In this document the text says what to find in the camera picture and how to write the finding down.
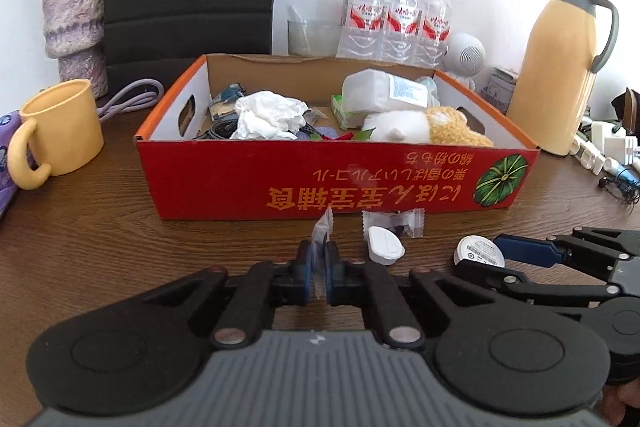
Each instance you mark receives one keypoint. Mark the red cardboard box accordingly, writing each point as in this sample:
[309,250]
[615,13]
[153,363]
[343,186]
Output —
[250,182]

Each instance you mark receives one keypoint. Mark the brown hat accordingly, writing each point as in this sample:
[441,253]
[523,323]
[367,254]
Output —
[629,109]

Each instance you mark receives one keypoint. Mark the person's right hand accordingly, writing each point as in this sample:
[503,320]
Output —
[627,407]

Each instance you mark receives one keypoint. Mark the white tissue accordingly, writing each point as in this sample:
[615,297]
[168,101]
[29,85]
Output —
[267,114]

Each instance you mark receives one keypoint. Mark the green tissue packet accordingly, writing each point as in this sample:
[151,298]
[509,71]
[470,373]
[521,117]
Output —
[345,112]

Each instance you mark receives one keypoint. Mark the small clear sachet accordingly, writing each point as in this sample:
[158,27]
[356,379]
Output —
[395,222]

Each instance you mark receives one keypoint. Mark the white robot speaker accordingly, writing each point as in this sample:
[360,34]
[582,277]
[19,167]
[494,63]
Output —
[465,54]

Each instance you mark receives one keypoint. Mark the water bottle red label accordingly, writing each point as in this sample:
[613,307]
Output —
[435,27]
[401,22]
[361,17]

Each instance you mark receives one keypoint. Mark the purple tissue pack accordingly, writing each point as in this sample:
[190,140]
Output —
[10,167]

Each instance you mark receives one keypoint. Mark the white and yellow plush toy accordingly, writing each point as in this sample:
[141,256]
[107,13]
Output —
[425,127]

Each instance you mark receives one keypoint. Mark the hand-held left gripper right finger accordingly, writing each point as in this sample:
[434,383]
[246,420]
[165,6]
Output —
[332,273]

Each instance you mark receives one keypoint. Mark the yellow thermos jug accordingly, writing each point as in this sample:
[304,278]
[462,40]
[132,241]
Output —
[555,72]

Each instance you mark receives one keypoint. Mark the clear glass cup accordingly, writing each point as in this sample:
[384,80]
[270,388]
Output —
[312,37]

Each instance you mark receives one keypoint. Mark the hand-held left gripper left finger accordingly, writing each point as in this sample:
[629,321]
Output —
[302,273]

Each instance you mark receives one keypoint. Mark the yellow mug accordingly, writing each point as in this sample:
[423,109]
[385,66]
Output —
[65,127]

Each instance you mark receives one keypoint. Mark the purple textured vase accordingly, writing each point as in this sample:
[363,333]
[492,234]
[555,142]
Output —
[75,22]

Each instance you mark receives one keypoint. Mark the clear plastic wrapper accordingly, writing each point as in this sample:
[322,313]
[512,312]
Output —
[321,232]

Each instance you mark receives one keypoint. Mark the small white creamer cup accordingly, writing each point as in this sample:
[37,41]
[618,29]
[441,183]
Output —
[385,247]

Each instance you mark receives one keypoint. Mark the white plug adapter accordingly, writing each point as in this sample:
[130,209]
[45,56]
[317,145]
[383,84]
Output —
[590,154]

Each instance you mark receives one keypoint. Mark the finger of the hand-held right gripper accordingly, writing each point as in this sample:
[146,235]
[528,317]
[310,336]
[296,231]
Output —
[530,249]
[500,282]

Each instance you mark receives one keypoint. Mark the white power strip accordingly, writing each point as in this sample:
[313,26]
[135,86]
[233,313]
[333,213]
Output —
[617,142]

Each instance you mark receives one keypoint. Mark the round white disc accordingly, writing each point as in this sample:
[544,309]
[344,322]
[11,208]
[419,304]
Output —
[479,252]

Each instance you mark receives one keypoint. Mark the blue printed packet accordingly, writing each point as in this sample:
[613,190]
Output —
[227,99]

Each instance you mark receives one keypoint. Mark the white wet wipes pack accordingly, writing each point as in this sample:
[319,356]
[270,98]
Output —
[380,91]

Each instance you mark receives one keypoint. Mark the teal plastic wrapper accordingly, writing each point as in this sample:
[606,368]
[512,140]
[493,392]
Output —
[427,89]

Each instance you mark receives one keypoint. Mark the small white printed box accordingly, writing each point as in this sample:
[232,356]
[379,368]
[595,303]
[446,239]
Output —
[501,87]

